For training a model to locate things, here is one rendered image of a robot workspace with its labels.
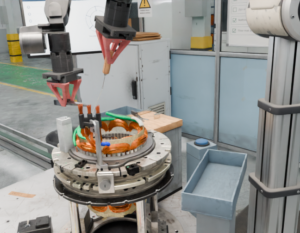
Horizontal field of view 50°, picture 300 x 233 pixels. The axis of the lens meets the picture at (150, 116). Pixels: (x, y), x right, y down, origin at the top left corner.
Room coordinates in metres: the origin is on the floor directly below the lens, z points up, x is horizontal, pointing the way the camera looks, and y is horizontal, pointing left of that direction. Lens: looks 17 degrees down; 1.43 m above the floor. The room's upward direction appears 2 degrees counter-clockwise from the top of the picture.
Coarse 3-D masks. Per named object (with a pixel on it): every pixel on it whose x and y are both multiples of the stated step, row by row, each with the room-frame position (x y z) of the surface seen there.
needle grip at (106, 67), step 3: (111, 51) 0.80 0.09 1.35; (111, 54) 0.80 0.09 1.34; (105, 57) 0.80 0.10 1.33; (111, 57) 0.80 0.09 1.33; (105, 60) 0.80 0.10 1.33; (105, 63) 0.80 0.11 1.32; (105, 66) 0.80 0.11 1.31; (108, 66) 0.80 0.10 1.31; (105, 69) 0.80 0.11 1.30; (108, 69) 0.81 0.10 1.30; (105, 72) 0.80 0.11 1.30; (108, 72) 0.81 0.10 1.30
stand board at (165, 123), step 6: (144, 114) 1.19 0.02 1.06; (150, 114) 1.19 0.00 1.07; (162, 114) 1.18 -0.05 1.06; (144, 120) 1.12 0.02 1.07; (150, 120) 1.11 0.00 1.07; (156, 120) 1.11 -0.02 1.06; (162, 120) 1.11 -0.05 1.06; (168, 120) 1.10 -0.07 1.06; (174, 120) 1.10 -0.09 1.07; (180, 120) 1.10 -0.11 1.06; (144, 126) 1.05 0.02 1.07; (150, 126) 1.05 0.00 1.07; (156, 126) 1.04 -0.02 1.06; (162, 126) 1.04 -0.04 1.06; (168, 126) 1.06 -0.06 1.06; (174, 126) 1.08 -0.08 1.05; (162, 132) 1.04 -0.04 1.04
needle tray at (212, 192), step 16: (208, 160) 0.83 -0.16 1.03; (224, 160) 0.81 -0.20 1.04; (240, 160) 0.80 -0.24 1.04; (192, 176) 0.68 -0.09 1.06; (208, 176) 0.75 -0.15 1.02; (224, 176) 0.75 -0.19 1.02; (240, 176) 0.67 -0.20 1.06; (192, 192) 0.67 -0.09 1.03; (208, 192) 0.67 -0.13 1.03; (224, 192) 0.67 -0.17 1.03; (192, 208) 0.60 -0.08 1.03; (208, 208) 0.58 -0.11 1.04; (224, 208) 0.57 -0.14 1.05; (208, 224) 0.66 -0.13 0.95; (224, 224) 0.64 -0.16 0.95
